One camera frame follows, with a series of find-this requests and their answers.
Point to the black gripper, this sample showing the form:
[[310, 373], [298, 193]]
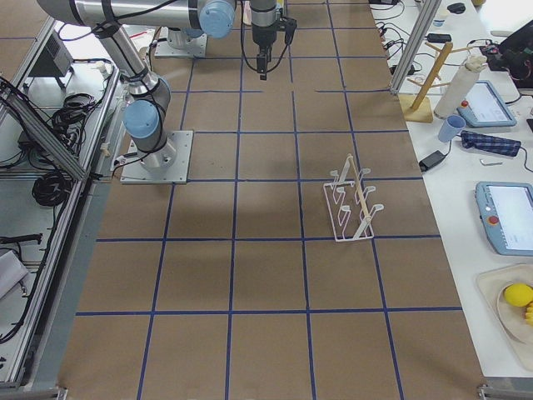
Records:
[[262, 37]]

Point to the blue cup on desk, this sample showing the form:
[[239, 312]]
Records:
[[452, 126]]

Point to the wooden mug tree stand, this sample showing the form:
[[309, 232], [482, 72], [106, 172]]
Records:
[[418, 108]]

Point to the black power adapter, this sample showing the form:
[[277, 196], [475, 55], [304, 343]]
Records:
[[431, 161]]

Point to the folded blue plaid umbrella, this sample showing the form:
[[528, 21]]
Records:
[[490, 144]]

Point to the blue teach pendant far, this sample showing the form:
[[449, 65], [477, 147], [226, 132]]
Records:
[[483, 107]]

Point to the blue teach pendant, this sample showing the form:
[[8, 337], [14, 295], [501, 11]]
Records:
[[483, 107], [506, 216]]

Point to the blue teach pendant near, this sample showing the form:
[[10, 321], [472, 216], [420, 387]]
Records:
[[506, 216]]

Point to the yellow lemon toy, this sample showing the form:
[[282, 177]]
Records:
[[518, 294]]

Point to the cream tray on desk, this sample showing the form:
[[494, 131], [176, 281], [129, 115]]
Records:
[[512, 319]]

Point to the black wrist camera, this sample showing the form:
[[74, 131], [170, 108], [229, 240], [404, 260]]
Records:
[[288, 26]]

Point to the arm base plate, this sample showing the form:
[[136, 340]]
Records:
[[181, 43], [169, 165]]

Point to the aluminium frame post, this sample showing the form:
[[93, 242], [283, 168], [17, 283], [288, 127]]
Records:
[[420, 28]]

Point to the white wire cup rack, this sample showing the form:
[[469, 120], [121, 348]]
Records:
[[349, 213]]

